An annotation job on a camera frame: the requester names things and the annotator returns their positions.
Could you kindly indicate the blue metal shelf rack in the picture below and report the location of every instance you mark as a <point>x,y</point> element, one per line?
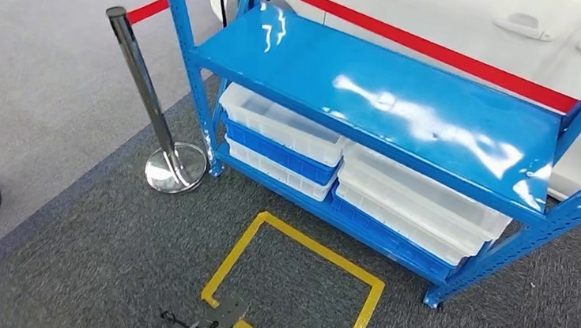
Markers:
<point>381,86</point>

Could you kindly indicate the blue plastic bin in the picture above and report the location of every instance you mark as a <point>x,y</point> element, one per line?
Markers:
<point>384,239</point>
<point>280,155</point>

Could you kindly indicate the white plastic bin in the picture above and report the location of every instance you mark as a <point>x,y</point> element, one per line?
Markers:
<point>425,190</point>
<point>283,128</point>
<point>411,228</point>
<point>279,175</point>

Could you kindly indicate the yellow floor tape square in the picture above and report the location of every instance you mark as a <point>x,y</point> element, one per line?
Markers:
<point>325,252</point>

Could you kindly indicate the white car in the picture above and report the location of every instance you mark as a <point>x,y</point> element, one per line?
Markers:
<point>414,11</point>

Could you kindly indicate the chrome stanchion post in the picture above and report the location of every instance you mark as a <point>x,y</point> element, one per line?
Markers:
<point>141,71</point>

